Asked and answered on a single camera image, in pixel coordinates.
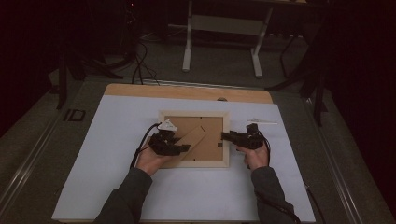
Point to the black metal stand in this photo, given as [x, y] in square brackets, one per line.
[317, 93]

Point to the person's left hand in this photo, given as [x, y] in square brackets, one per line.
[149, 161]

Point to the white metal stand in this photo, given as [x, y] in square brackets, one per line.
[224, 25]

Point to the person's right hand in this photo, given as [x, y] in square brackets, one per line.
[258, 158]

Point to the wooden picture frame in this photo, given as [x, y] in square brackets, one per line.
[213, 124]

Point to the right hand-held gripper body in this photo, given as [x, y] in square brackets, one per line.
[249, 140]

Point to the metal floor rail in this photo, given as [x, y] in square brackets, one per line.
[339, 174]
[25, 165]

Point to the white table mat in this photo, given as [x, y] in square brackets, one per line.
[109, 174]

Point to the black rectangular floor plate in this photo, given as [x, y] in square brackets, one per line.
[74, 115]

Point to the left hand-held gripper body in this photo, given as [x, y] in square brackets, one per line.
[163, 144]

